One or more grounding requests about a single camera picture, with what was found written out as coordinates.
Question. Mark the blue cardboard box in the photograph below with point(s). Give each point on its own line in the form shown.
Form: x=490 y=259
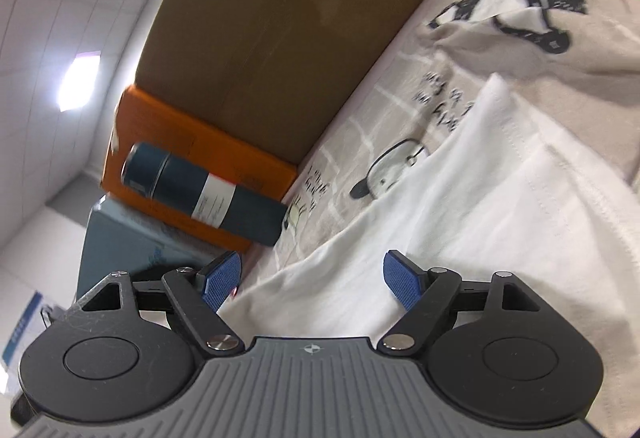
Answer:
x=125 y=243

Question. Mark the wall notice board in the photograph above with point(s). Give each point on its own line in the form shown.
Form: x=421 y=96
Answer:
x=20 y=333

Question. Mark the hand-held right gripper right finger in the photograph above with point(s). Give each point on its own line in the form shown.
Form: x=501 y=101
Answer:
x=402 y=283

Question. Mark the orange cardboard box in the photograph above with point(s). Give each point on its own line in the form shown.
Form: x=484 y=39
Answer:
x=210 y=152

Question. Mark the dark teal thermos bottle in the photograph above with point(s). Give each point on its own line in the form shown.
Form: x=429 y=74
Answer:
x=200 y=195

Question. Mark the ceiling light panel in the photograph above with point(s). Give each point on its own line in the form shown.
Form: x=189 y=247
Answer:
x=77 y=82

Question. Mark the brown cardboard box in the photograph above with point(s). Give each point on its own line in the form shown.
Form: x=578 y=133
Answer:
x=280 y=32

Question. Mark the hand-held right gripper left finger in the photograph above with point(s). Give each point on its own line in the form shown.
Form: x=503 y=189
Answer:
x=222 y=280

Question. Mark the white t-shirt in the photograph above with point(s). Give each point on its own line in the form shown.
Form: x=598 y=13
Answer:
x=475 y=218

